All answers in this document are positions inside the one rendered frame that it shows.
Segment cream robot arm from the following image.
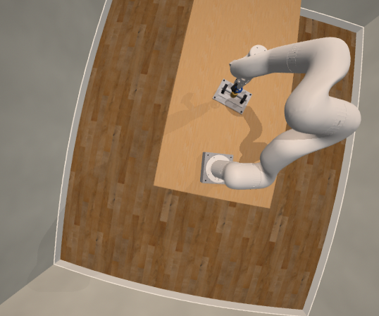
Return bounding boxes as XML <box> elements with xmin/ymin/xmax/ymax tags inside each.
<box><xmin>206</xmin><ymin>37</ymin><xmax>361</xmax><ymax>190</ymax></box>

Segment brass valve with blue handwheel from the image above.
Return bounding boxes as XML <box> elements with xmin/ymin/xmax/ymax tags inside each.
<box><xmin>218</xmin><ymin>84</ymin><xmax>248</xmax><ymax>108</ymax></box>

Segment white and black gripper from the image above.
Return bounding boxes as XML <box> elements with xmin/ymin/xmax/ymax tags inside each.
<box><xmin>230</xmin><ymin>78</ymin><xmax>251</xmax><ymax>93</ymax></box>

